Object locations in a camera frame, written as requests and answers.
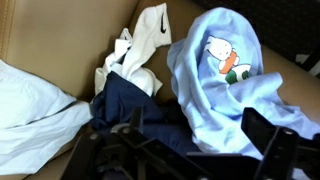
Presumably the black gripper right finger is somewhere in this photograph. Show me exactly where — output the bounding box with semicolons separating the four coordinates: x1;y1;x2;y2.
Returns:
187;107;320;180

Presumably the white nike sock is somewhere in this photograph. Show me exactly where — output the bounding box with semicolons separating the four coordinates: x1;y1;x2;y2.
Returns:
94;3;172;96

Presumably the light blue printed t shirt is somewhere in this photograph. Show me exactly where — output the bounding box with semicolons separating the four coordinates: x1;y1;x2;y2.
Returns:
167;7;320;159

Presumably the dark navy garment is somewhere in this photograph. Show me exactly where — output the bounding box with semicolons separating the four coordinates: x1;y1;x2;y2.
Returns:
90;72;200;155

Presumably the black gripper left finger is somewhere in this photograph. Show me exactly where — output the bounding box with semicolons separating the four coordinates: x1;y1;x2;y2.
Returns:
60;108;211;180

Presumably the white cloth on armrest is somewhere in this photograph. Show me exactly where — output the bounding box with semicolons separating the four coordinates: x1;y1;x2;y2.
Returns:
0;61;92;175

